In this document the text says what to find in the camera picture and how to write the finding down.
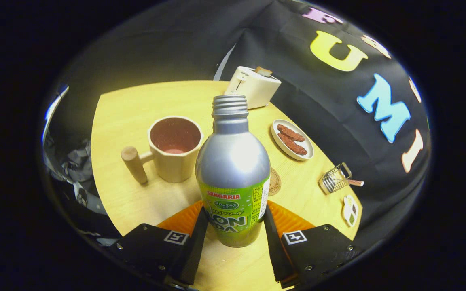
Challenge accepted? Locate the wooden table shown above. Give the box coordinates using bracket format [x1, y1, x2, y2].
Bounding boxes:
[91, 80, 364, 291]

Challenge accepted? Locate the white oval plate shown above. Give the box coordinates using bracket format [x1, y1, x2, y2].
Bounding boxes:
[271, 119, 314, 161]

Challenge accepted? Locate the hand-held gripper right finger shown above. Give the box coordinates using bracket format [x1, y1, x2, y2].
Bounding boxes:
[262, 201, 365, 289]

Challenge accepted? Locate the wooden cup with handle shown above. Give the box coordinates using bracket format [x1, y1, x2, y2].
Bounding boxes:
[121, 116, 204, 185]

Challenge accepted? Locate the white toaster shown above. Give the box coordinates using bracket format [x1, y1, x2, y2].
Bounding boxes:
[224, 66, 282, 110]

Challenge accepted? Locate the silver bottle with green label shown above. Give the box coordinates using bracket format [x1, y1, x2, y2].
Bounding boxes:
[195, 95, 271, 248]

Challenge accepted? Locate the small white divided dish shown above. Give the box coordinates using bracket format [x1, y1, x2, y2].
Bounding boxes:
[341, 194, 359, 228]

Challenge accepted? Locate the black backdrop cloth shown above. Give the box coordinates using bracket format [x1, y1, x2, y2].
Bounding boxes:
[43, 0, 432, 251]

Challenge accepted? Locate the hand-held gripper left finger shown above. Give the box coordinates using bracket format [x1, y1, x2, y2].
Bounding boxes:
[110, 201, 210, 287]

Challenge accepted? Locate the brown meat slice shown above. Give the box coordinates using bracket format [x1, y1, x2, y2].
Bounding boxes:
[277, 124, 305, 142]
[277, 133, 308, 156]

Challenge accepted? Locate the crumpled grey plastic sheet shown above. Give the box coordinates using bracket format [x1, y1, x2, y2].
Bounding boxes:
[49, 139, 96, 211]

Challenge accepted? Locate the metal wire holder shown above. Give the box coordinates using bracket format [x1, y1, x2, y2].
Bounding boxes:
[319, 162, 353, 195]

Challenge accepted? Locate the round cork coaster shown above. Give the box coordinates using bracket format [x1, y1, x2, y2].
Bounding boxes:
[268, 168, 282, 196]

